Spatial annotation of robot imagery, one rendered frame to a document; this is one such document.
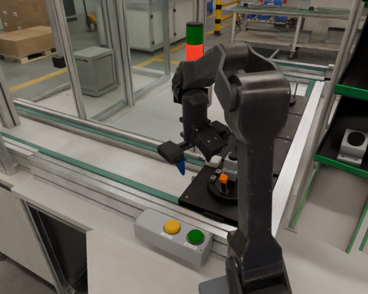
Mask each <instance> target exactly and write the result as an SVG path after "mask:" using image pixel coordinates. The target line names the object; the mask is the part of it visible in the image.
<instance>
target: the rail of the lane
mask: <svg viewBox="0 0 368 294"><path fill-rule="evenodd" d="M32 155H33V156H31V155H30V156H28V157H27V158H26V159H27V162H28V163H29V167H30V169H31V172H32V173H33V178H34V179H35V180H38V181H40V182H42V183H44V184H47V185H49V186H51V187H54V188H56V189H58V190H60V191H63V192H65V193H67V194H69V195H72V196H74V197H76V198H79V199H81V200H83V201H85V202H88V203H90V204H92V205H94V206H96V207H99V208H101V209H104V210H105V211H108V212H110V213H113V214H115V215H117V216H119V217H121V218H124V219H126V220H128V221H130V222H133V223H134V222H135V220H136V219H137V218H138V217H139V216H140V215H141V214H142V213H143V211H144V210H145V209H146V208H150V209H153V210H155V211H158V212H160V213H162V214H165V215H168V216H170V217H172V218H175V219H177V220H180V221H182V222H185V223H187V224H190V225H192V226H195V227H197V228H199V229H202V230H205V231H207V232H209V233H212V234H213V239H212V247H211V250H210V252H209V254H208V256H210V257H213V258H215V259H217V260H219V261H222V262H224V263H225V261H226V258H227V257H228V254H227V234H228V232H229V231H232V230H237V228H235V227H232V226H229V225H226V224H225V223H224V218H221V217H219V216H216V215H213V214H211V213H208V212H206V211H205V212H204V213H203V215H201V214H198V213H195V212H193V211H190V210H188V209H185V208H182V207H180V206H177V205H175V204H172V203H170V202H167V201H164V200H162V199H159V198H156V197H153V196H151V195H148V194H146V193H143V192H141V191H138V190H135V189H133V188H130V187H128V186H125V185H122V184H120V183H117V182H115V181H112V180H109V179H107V178H104V177H102V176H98V175H97V174H93V173H91V172H89V171H86V170H83V169H80V168H78V167H75V166H73V165H70V164H68V163H65V162H62V161H60V160H57V159H55V158H52V157H49V156H47V155H44V154H42V153H39V152H35V153H33V154H32Z"/></svg>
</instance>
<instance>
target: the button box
mask: <svg viewBox="0 0 368 294"><path fill-rule="evenodd" d="M169 220H176V221H178V222H179V230H178V231H177V232H176V233H168V232H167V231H166V230H165V223H166V222H167V221H169ZM133 224H134V233H135V237H136V238H139V239H141V240H143V241H145V242H147V243H149V244H152V245H153V246H156V247H158V248H160V249H162V250H165V251H167V252H169V253H171V254H173V255H175V256H177V257H180V258H182V259H184V260H186V261H188V262H190V263H192V264H195V265H197V266H199V267H202V265H203V263H204V261H205V259H206V258H207V256H208V254H209V252H210V250H211V247H212V239H213V234H212V233H209V232H207V231H205V230H202V229H199V228H198V227H195V226H192V225H190V224H187V223H185V222H182V221H180V220H177V219H175V218H172V217H170V216H168V215H165V214H162V213H160V212H158V211H155V210H153V209H150V208H146V209H145V210H144V211H143V213H142V214H141V215H140V216H139V217H138V218H137V219H136V220H135V222H134V223H133ZM193 229H198V230H200V231H201V232H202V233H203V240H202V242H200V243H198V244H194V243H191V242H190V241H189V240H188V233H189V232H190V231H191V230H193Z"/></svg>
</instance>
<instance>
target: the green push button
mask: <svg viewBox="0 0 368 294"><path fill-rule="evenodd" d="M188 240H189V241H190V242H191V243H194V244H198V243H200V242H202V240H203V233H202V232H201V231H200V230H198V229H193V230H191V231H190V232H189V233H188Z"/></svg>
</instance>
